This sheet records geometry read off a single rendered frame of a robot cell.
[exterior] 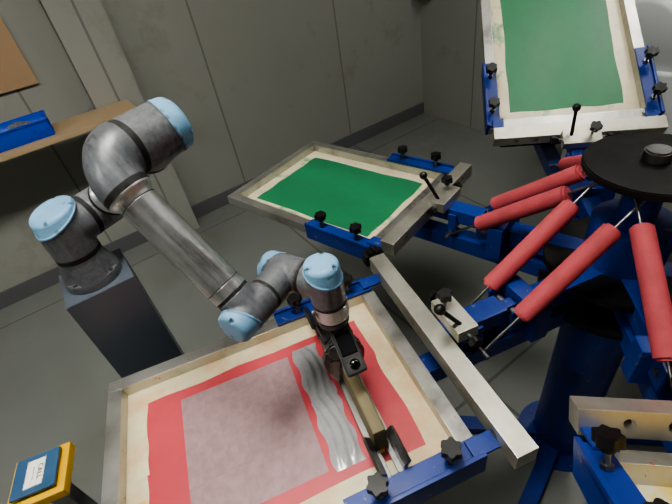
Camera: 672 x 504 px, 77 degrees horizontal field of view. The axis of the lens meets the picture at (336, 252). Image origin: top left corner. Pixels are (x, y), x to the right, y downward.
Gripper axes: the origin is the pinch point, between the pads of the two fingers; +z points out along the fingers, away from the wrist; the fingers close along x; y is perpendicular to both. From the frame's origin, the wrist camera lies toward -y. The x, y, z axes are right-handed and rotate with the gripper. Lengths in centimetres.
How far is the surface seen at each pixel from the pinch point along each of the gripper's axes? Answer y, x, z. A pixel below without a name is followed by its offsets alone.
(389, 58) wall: 334, -176, 32
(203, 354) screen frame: 26.3, 33.8, 2.1
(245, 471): -8.9, 29.7, 5.6
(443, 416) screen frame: -18.3, -15.4, 2.2
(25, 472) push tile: 13, 80, 4
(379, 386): -2.8, -6.6, 5.7
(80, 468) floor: 80, 123, 101
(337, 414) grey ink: -5.5, 5.8, 5.2
